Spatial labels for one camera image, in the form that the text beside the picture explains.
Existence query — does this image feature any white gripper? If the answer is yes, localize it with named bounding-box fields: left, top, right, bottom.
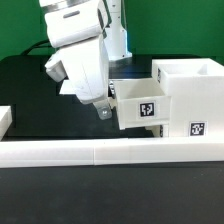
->
left=59, top=35, right=112, bottom=120

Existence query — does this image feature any white drawer box with knob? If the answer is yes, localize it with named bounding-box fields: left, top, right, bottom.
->
left=145, top=125, right=169, bottom=138

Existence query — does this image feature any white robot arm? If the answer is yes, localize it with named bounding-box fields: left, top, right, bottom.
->
left=39, top=0, right=131, bottom=120

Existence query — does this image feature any white marker base plate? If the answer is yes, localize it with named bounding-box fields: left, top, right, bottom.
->
left=60, top=79, right=79, bottom=95

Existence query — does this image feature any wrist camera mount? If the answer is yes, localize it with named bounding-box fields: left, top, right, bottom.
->
left=45, top=53, right=67, bottom=82

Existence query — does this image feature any black cable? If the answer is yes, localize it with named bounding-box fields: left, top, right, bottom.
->
left=20, top=39, right=51, bottom=56

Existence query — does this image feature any white drawer cabinet frame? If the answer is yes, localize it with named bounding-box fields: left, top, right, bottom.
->
left=152, top=58, right=224, bottom=137

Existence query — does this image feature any white left side rail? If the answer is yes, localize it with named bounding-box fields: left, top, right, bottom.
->
left=0, top=106, right=12, bottom=141

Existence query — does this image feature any white border rail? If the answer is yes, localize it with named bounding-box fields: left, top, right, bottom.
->
left=0, top=137, right=224, bottom=168

